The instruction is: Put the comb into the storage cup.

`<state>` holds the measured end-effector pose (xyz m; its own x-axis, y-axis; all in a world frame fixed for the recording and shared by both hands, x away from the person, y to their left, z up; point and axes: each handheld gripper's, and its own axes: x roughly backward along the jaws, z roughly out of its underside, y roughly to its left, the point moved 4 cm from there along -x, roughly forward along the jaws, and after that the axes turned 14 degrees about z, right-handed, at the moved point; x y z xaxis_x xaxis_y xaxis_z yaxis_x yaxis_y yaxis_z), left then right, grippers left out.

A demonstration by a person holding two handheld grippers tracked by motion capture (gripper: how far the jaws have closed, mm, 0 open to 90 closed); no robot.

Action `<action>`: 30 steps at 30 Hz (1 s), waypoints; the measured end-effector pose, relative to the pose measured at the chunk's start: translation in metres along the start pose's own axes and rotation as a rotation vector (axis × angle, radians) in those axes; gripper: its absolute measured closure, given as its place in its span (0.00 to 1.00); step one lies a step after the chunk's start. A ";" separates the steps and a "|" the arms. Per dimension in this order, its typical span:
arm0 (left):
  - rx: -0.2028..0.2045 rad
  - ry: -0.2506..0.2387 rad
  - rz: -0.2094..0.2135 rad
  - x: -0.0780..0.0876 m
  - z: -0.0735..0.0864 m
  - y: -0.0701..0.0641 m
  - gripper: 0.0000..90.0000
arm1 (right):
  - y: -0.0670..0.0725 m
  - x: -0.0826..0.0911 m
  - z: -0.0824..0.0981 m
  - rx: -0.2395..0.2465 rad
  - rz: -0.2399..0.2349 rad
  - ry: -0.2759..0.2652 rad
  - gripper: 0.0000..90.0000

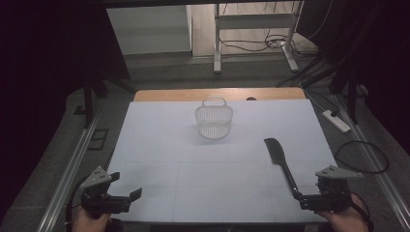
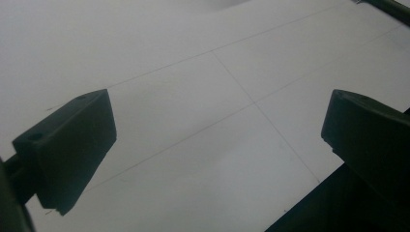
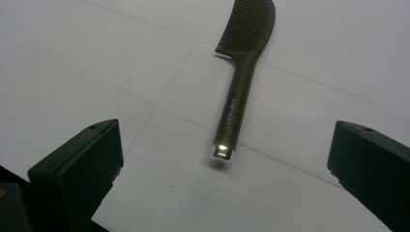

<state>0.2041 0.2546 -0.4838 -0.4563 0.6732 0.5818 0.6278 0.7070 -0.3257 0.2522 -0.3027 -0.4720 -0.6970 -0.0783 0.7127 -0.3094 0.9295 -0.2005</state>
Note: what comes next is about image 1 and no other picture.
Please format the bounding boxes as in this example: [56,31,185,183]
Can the white power strip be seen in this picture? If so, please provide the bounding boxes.
[322,109,352,134]

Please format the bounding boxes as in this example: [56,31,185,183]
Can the right hand-held gripper black cable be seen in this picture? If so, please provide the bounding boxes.
[348,190,375,232]

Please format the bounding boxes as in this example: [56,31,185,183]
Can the person's right hand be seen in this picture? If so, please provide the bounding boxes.
[317,192,370,232]

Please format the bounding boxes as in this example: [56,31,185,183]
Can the white table mat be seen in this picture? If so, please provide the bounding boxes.
[104,99,338,224]

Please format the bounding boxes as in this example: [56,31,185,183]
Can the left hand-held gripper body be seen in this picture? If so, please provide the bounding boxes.
[79,165,132,218]

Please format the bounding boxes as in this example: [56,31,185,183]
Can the white plastic mesh basket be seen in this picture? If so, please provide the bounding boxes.
[194,96,234,140]

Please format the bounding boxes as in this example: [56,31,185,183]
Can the bundle of floor cables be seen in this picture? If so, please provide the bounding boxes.
[219,28,319,60]

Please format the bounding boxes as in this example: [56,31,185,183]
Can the dark curtain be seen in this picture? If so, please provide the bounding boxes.
[296,0,410,156]
[0,0,132,223]

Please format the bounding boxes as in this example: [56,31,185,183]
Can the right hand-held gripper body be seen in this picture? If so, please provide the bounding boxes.
[306,164,365,214]

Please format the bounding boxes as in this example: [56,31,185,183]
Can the left hand-held gripper black cable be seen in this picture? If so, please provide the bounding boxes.
[65,175,89,232]

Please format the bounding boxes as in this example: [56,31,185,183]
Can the hand-held gripper black cable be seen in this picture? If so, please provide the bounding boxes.
[65,175,89,232]
[348,190,375,232]

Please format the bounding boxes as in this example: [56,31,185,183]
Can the black stand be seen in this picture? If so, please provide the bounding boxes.
[81,72,137,130]
[303,57,369,126]

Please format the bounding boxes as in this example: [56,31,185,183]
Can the person's left hand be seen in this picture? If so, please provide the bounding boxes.
[71,206,112,232]

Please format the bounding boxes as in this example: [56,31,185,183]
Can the looped black cable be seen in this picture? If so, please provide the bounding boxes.
[333,140,391,175]

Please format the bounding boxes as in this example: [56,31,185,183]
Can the aluminium floor rail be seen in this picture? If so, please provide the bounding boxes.
[36,116,100,232]
[333,94,410,232]

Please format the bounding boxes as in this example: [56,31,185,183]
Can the white metal stand frame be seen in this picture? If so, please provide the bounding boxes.
[213,0,305,75]

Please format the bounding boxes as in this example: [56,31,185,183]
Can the wooden table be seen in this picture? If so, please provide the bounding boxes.
[133,86,307,103]

